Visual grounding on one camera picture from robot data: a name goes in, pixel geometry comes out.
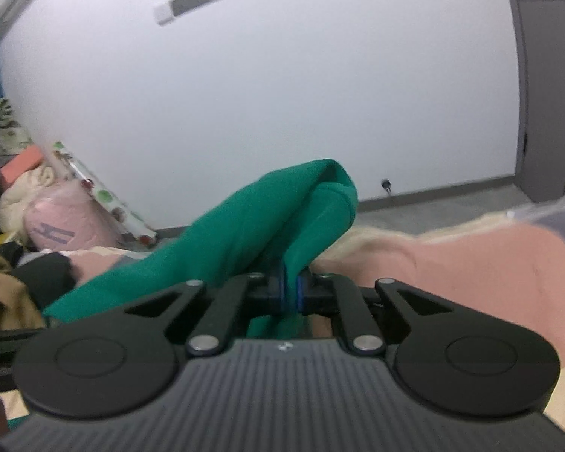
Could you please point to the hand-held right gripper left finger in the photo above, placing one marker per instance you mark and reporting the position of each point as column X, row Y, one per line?
column 277, row 292

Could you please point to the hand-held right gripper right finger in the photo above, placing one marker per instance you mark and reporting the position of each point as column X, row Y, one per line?
column 305, row 294

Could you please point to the green sweatshirt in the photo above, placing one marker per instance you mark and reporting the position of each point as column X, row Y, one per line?
column 245, row 240

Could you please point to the olive brown jacket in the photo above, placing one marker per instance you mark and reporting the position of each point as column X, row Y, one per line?
column 4, row 296

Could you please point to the black cloth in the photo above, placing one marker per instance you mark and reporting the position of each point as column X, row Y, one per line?
column 47, row 278

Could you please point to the black door stop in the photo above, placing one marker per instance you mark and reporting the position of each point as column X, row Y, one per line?
column 386, row 184

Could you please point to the pink plastic bag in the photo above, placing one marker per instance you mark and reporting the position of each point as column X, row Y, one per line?
column 66, row 221

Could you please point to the cream cloth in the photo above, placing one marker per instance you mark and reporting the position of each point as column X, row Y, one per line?
column 23, row 193

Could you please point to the checkered bed blanket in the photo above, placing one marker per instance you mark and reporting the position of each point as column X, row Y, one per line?
column 489, row 282

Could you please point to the patterned rolled mat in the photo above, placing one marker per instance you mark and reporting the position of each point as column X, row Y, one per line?
column 106, row 195

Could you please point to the camouflage cloth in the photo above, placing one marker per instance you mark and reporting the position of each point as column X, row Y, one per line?
column 12, row 127

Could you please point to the grey wardrobe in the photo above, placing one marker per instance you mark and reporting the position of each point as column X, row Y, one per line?
column 551, row 80

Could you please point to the wall switch panel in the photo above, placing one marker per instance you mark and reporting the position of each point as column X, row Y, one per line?
column 193, row 1

